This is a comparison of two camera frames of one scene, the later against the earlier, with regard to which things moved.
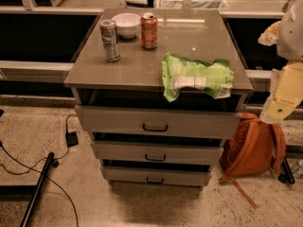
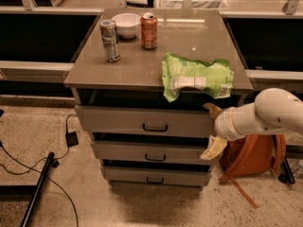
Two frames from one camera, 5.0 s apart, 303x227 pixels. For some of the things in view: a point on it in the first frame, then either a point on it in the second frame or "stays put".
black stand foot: x=286 y=175 stays put
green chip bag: x=178 y=73 stays put
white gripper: x=292 y=38 -> x=223 y=126
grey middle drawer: x=159 y=150 stays put
